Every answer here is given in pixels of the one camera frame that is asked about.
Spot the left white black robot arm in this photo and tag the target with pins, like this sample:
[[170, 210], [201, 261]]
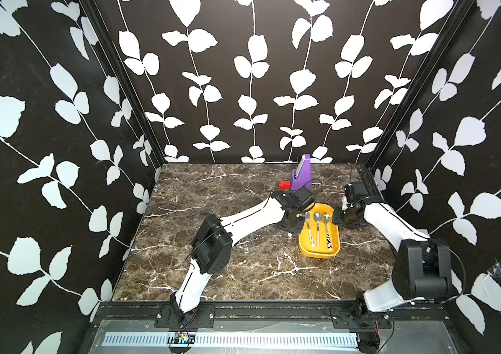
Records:
[[213, 243]]

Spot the spoon with patterned handle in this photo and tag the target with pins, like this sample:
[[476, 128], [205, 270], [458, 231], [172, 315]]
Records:
[[327, 223]]

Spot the red small block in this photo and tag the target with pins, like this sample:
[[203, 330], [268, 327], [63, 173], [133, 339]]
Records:
[[284, 185]]

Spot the spoon with wooden handle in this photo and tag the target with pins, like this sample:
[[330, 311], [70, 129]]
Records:
[[317, 218]]

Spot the yellow plastic storage box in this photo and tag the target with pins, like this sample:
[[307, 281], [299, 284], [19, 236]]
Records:
[[304, 242]]

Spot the white perforated strip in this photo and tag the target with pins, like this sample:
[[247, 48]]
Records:
[[293, 341]]

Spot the small green circuit board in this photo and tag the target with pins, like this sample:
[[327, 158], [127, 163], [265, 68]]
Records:
[[183, 340]]

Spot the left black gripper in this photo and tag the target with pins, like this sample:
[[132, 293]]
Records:
[[299, 228]]

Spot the purple plastic stand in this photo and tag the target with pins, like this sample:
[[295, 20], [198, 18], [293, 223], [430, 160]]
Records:
[[302, 175]]

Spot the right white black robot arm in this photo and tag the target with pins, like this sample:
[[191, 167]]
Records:
[[422, 268]]

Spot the black front mounting rail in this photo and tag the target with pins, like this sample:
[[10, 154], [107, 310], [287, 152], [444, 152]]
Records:
[[341, 314]]

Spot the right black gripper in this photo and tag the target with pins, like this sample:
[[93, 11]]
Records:
[[337, 217]]

